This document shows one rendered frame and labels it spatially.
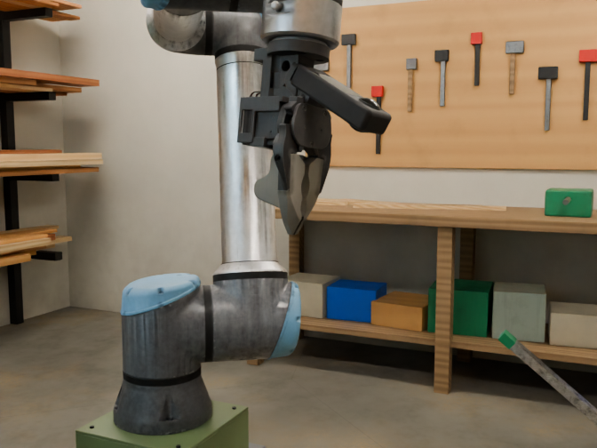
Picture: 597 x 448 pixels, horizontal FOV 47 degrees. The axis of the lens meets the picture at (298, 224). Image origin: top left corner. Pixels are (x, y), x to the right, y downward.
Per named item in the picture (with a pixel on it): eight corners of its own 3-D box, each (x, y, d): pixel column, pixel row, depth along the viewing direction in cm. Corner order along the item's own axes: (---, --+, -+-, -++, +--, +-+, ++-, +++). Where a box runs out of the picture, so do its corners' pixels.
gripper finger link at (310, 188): (276, 231, 83) (283, 155, 82) (316, 236, 79) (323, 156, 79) (260, 230, 80) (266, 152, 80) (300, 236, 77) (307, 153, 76)
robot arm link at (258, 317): (209, 360, 141) (200, 15, 151) (292, 356, 144) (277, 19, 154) (214, 364, 126) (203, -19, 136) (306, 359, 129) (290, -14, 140)
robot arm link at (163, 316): (123, 356, 140) (122, 271, 137) (208, 351, 143) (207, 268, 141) (119, 381, 125) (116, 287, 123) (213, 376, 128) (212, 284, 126)
